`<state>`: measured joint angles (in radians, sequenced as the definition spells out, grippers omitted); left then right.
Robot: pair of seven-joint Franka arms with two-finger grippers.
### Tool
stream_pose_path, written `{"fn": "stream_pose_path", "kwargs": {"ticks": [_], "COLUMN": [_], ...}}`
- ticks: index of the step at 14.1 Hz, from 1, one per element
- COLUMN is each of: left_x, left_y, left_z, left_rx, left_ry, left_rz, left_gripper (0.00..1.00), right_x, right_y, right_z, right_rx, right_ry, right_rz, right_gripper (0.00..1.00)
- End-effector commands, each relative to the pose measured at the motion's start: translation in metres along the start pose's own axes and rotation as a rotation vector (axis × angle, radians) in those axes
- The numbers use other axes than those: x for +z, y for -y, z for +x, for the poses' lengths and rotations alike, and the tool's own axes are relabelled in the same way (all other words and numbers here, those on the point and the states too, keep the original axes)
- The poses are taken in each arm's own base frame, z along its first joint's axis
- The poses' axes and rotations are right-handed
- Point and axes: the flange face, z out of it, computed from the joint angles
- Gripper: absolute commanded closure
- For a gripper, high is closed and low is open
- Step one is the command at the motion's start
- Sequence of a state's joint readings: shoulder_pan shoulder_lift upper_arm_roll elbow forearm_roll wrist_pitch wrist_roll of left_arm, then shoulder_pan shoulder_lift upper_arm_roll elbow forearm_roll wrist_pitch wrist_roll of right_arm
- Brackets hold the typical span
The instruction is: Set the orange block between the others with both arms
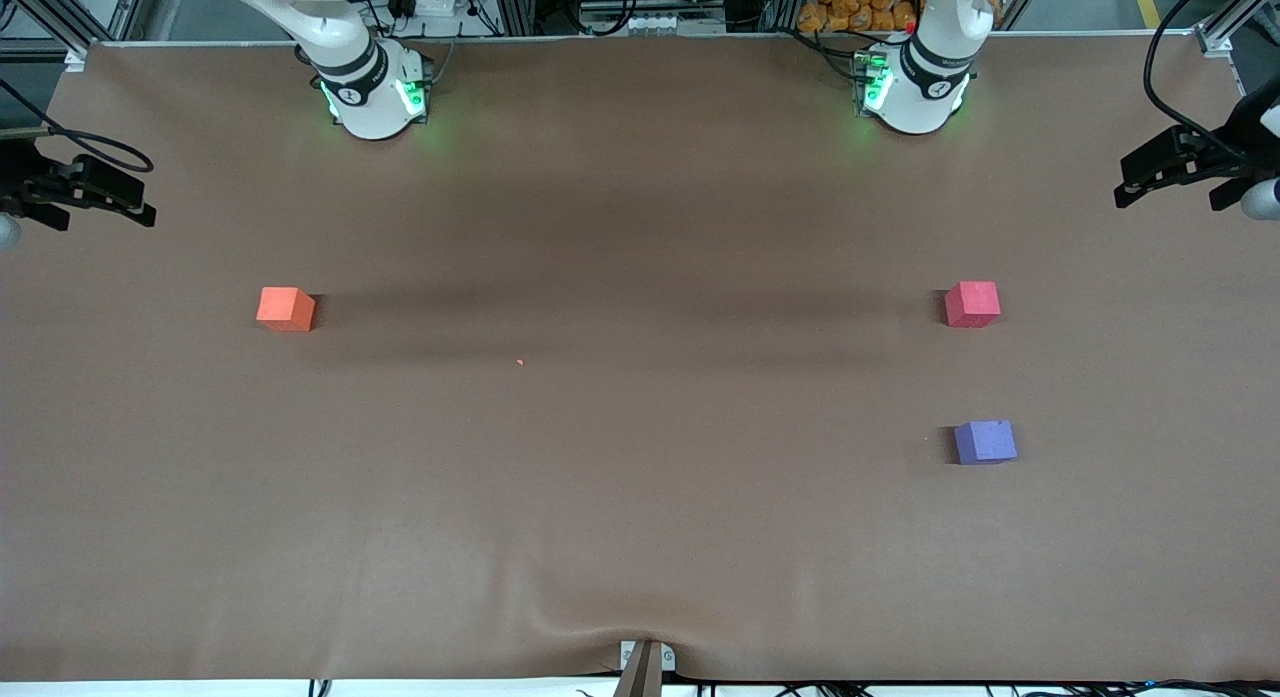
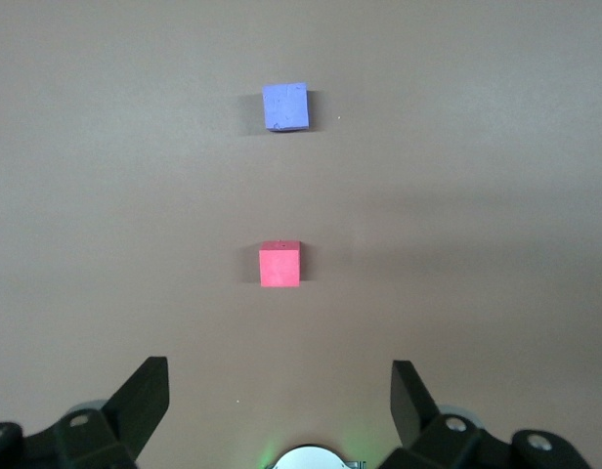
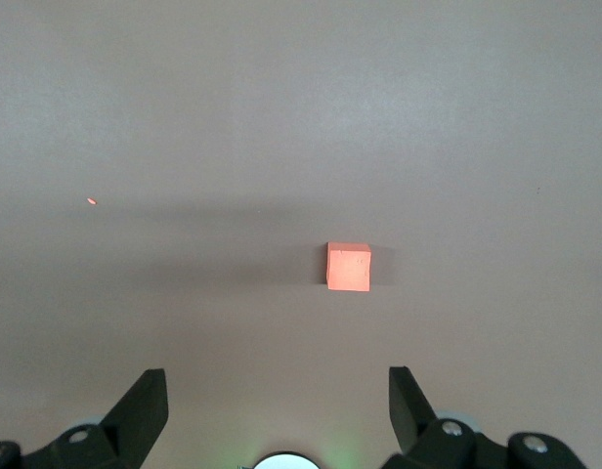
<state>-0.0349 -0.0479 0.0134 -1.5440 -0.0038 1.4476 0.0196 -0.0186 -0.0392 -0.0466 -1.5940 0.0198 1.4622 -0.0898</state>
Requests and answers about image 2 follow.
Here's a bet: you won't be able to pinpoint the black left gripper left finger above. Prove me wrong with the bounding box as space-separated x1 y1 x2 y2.
0 356 171 469

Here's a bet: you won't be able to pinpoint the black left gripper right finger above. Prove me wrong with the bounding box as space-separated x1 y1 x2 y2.
381 360 595 469

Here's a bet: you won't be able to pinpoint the red foam block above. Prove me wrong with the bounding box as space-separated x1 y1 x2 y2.
258 239 303 289

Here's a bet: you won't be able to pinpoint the brown table mat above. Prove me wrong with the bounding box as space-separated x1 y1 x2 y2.
0 0 602 469

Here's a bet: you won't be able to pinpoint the purple foam block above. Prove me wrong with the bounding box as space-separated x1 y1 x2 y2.
262 81 313 134

